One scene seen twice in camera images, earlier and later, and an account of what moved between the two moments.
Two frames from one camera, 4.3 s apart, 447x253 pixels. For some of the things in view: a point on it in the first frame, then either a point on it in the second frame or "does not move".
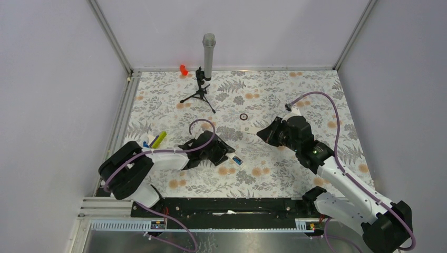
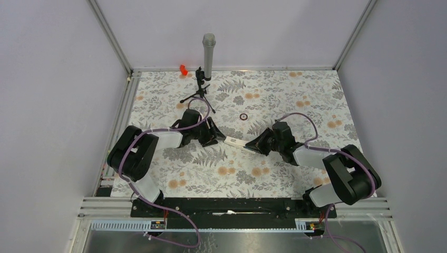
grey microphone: x=209 y=41 does not move
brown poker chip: x=243 y=116 does not move
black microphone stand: x=200 y=94 does not move
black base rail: x=223 y=213 does not move
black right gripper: x=268 y=134 to x=259 y=144
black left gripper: x=222 y=149 to x=210 y=139
